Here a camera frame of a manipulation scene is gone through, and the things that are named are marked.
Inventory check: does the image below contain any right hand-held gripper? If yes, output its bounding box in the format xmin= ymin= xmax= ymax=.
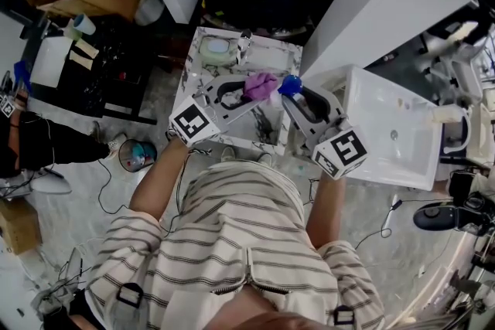
xmin=281 ymin=86 xmax=368 ymax=179

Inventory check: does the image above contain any blue and white paper cup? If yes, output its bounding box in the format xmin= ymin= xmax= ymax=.
xmin=72 ymin=13 xmax=97 ymax=36

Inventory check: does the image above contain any white ceramic sink basin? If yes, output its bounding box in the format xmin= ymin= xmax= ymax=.
xmin=307 ymin=64 xmax=443 ymax=192

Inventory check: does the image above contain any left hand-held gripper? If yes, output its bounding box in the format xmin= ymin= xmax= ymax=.
xmin=169 ymin=75 xmax=271 ymax=147

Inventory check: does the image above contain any marble-patterned vanity stand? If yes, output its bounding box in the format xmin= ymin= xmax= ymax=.
xmin=169 ymin=26 xmax=304 ymax=156

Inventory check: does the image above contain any person's left forearm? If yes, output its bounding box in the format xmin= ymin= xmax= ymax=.
xmin=129 ymin=135 xmax=191 ymax=221

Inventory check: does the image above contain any black chair base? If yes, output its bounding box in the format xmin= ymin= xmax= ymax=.
xmin=412 ymin=192 xmax=495 ymax=237

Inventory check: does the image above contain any purple cloth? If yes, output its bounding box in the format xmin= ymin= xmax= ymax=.
xmin=242 ymin=72 xmax=278 ymax=104

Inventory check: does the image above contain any striped beige shirt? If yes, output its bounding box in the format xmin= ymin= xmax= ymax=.
xmin=84 ymin=160 xmax=387 ymax=330

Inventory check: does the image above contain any blue-topped clear soap dispenser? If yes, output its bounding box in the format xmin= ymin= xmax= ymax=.
xmin=269 ymin=74 xmax=303 ymax=110

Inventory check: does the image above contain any wire mesh waste bin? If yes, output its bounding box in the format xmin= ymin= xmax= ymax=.
xmin=118 ymin=138 xmax=158 ymax=172

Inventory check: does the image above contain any person's right forearm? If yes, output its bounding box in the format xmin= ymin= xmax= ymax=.
xmin=305 ymin=169 xmax=347 ymax=249

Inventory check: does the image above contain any chrome faucet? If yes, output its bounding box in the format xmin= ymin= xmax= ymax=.
xmin=234 ymin=30 xmax=253 ymax=66

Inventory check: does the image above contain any white flat board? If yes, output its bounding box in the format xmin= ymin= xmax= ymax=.
xmin=29 ymin=35 xmax=74 ymax=89

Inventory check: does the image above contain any black table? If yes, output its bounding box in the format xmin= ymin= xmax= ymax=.
xmin=22 ymin=13 xmax=159 ymax=125

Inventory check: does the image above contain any black floor cable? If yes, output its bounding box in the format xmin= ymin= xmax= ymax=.
xmin=96 ymin=148 xmax=212 ymax=235

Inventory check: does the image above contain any white plastic roll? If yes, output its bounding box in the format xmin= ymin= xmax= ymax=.
xmin=134 ymin=0 xmax=166 ymax=27

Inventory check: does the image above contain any small cardboard box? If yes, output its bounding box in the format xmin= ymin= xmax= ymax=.
xmin=0 ymin=199 xmax=43 ymax=255

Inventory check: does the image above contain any white square soap dish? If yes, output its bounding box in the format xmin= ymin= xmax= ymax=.
xmin=198 ymin=34 xmax=235 ymax=65

